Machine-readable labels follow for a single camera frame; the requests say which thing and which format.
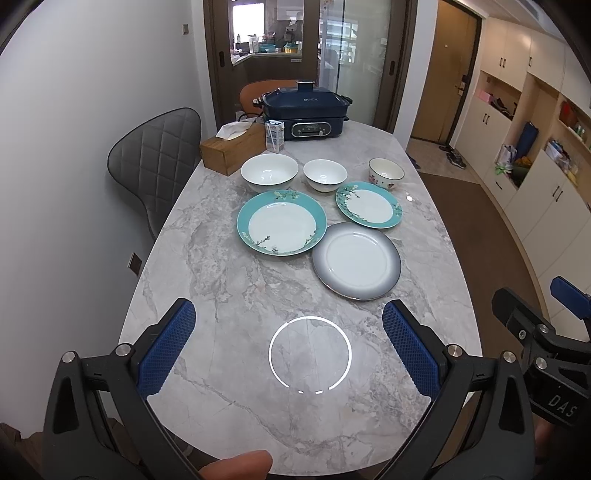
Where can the grey rimmed white plate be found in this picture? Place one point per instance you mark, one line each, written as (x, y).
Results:
(357, 262)

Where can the navy electric cooker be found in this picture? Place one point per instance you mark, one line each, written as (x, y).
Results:
(307, 111)

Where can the grey quilted chair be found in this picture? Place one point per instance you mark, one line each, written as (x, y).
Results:
(155, 160)

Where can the wooden tissue box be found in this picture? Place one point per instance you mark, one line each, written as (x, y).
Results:
(227, 156)

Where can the small teal floral plate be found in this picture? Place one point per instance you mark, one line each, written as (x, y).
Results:
(369, 205)

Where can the large teal floral plate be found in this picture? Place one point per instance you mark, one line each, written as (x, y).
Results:
(281, 223)

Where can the small white bowl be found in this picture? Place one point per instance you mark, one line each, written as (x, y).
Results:
(325, 175)

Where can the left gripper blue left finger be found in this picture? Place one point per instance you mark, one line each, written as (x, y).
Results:
(159, 346)

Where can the brown wooden door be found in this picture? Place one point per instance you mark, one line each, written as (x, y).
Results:
(451, 65)

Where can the orange chair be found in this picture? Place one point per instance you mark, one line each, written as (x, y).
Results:
(248, 97)

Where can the glass sliding door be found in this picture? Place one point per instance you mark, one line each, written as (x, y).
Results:
(359, 49)

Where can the left hand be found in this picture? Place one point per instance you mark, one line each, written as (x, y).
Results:
(253, 465)

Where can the white wall cabinet unit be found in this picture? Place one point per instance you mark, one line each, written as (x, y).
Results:
(527, 136)

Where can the small milk carton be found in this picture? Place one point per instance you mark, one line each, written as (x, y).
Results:
(274, 135)

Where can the large white bowl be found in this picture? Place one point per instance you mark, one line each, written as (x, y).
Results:
(269, 172)

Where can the red floral dark-rimmed bowl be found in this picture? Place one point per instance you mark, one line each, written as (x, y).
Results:
(385, 173)

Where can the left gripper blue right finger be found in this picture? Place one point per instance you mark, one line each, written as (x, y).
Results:
(419, 348)

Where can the shoes on floor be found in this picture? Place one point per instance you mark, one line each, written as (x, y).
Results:
(453, 156)

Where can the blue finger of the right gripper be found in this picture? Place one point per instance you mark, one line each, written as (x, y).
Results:
(575, 300)

